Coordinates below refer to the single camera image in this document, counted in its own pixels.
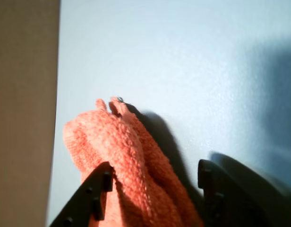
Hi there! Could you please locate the cardboard monitor box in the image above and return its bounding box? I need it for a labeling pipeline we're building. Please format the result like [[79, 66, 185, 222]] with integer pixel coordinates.
[[0, 0, 61, 227]]

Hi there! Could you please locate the grey table mat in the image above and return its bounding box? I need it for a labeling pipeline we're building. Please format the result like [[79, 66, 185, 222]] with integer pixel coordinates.
[[47, 0, 291, 227]]

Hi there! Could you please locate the orange terry towel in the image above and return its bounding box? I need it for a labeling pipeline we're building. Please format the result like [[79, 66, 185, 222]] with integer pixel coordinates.
[[62, 96, 205, 227]]

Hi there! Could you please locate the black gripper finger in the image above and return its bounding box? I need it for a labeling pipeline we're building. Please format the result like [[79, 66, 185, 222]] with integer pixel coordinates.
[[50, 162, 114, 227], [197, 158, 291, 227]]

